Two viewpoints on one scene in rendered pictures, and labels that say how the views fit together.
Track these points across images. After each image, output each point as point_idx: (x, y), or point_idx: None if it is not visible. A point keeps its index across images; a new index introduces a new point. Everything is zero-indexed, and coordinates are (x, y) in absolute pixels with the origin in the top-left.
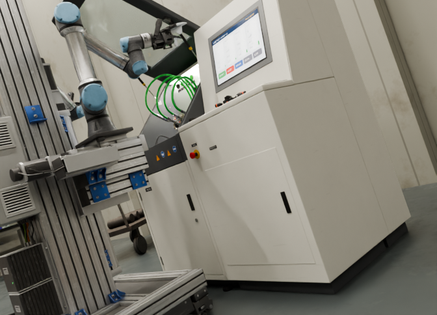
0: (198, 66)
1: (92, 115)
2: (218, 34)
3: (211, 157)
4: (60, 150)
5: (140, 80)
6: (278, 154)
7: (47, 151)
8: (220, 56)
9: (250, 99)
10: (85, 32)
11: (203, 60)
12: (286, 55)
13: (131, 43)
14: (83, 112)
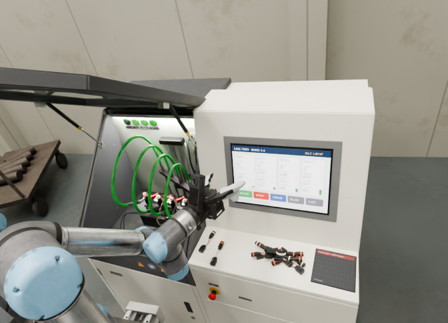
0: (199, 160)
1: None
2: (245, 142)
3: (237, 301)
4: None
5: (74, 123)
6: None
7: None
8: (245, 171)
9: (332, 303)
10: (65, 241)
11: (211, 159)
12: (360, 227)
13: (172, 250)
14: (4, 224)
